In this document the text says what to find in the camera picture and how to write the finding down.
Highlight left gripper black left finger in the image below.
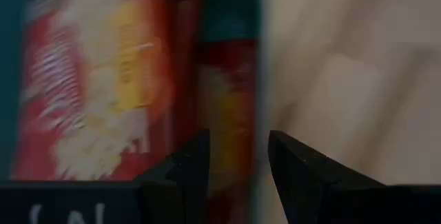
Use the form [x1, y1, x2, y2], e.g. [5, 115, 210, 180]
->
[0, 129, 212, 224]

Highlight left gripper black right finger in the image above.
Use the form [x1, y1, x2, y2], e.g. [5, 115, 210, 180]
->
[267, 129, 441, 224]

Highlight red Orville popcorn bag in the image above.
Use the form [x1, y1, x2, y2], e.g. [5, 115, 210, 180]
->
[198, 39, 259, 224]
[10, 0, 204, 182]

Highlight teal plastic basket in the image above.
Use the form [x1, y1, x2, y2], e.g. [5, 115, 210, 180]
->
[0, 0, 274, 224]

